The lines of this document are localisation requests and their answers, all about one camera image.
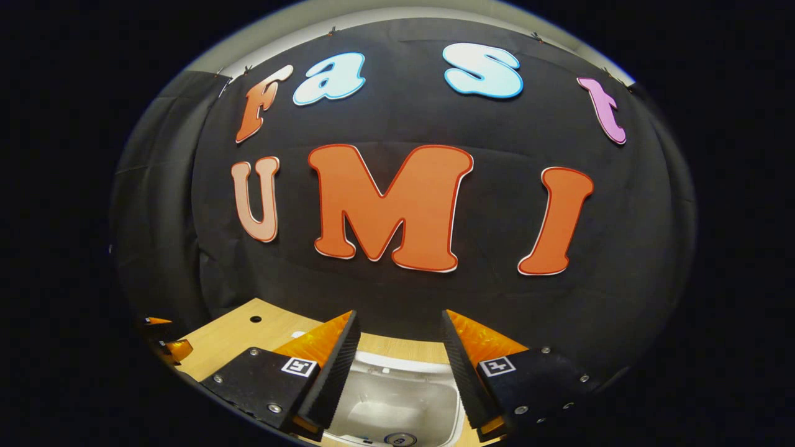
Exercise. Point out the silver blue pop can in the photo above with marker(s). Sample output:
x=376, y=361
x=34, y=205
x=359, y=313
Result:
x=400, y=441

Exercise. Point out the wooden desktop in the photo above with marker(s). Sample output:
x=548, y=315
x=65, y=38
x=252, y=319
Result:
x=236, y=335

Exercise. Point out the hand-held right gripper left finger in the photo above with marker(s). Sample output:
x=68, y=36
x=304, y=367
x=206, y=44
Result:
x=335, y=379

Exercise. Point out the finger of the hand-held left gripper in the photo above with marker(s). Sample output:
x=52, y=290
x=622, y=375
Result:
x=177, y=351
x=156, y=321

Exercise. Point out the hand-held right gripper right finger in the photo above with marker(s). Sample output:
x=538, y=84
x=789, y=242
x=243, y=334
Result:
x=463, y=379

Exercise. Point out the white desktop garbage bin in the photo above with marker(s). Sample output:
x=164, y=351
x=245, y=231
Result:
x=397, y=397

